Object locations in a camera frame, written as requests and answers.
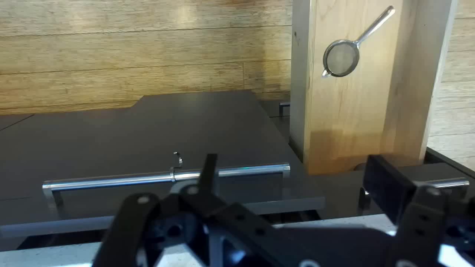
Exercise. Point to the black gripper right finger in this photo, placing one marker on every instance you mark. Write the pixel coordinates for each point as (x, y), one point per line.
(387, 187)

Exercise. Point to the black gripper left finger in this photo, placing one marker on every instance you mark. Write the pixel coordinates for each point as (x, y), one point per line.
(148, 223)

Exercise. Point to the open wooden drawer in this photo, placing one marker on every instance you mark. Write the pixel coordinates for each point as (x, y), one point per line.
(356, 113)

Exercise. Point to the dark dishwasher door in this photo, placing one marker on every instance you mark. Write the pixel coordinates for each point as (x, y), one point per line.
(163, 138)

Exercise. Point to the metal mesh strainer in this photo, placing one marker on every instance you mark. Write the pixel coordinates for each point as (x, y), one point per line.
(341, 57)

